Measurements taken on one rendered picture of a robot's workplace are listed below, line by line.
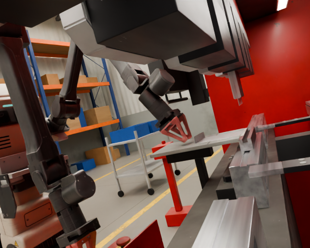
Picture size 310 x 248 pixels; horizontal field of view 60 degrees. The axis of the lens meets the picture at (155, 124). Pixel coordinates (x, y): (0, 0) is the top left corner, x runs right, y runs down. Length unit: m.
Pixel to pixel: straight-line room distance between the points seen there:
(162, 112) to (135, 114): 8.70
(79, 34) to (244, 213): 0.28
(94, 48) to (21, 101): 0.52
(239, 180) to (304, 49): 1.18
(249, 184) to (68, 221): 0.43
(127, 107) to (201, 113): 2.80
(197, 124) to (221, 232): 8.14
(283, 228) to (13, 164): 0.94
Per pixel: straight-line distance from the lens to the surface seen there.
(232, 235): 0.32
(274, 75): 1.67
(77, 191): 0.65
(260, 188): 0.60
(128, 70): 0.91
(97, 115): 8.65
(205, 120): 8.34
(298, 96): 1.67
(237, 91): 0.77
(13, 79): 0.74
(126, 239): 0.79
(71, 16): 0.22
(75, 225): 0.72
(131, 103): 9.56
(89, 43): 0.22
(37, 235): 1.20
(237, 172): 0.59
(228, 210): 0.39
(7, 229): 1.23
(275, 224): 0.55
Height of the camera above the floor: 1.12
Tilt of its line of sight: 2 degrees down
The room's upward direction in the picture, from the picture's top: 15 degrees counter-clockwise
